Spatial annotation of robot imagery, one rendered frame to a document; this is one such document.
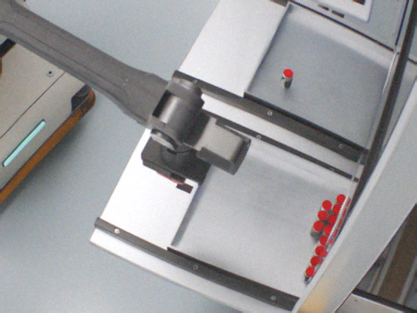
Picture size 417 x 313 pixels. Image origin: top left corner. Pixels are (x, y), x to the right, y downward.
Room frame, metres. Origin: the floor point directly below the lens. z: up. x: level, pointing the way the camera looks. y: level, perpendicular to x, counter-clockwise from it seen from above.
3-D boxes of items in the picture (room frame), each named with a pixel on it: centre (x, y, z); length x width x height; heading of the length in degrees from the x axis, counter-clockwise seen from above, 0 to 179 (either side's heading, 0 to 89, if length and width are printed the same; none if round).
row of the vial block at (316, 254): (0.63, -0.24, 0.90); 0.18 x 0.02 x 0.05; 165
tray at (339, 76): (0.98, -0.24, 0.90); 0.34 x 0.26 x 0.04; 75
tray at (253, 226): (0.65, -0.15, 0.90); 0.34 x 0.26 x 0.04; 75
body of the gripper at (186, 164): (0.62, 0.04, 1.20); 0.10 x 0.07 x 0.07; 74
